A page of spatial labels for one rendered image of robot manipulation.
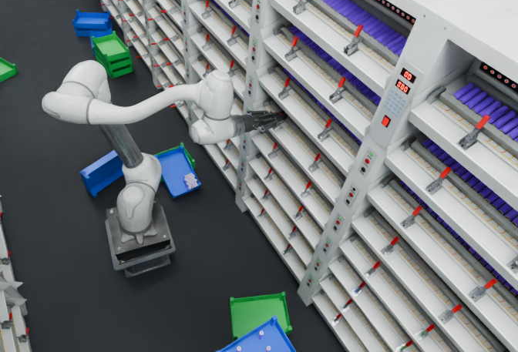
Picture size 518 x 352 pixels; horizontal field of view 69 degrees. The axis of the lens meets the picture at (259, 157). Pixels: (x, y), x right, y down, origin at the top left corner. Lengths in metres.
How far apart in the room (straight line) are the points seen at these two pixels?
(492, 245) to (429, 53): 0.51
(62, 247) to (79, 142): 0.84
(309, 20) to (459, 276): 0.92
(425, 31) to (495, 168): 0.36
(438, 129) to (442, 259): 0.43
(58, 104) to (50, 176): 1.32
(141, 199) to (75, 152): 1.17
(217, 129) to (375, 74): 0.61
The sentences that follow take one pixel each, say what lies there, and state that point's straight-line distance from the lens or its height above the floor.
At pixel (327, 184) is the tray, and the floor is 0.89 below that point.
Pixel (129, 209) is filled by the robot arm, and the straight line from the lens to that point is 1.88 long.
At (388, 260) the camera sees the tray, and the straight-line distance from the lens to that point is 1.46.
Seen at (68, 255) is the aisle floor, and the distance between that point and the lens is 2.47.
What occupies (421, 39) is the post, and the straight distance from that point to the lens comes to 1.03.
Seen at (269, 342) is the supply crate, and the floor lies 0.32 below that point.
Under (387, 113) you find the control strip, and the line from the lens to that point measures 1.14.
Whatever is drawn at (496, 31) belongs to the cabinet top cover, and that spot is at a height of 1.70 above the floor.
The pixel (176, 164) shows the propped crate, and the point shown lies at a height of 0.08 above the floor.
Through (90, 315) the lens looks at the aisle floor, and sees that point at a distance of 2.29.
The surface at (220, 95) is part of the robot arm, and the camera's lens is 1.36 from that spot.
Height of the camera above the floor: 2.08
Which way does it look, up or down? 48 degrees down
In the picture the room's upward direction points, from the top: 8 degrees clockwise
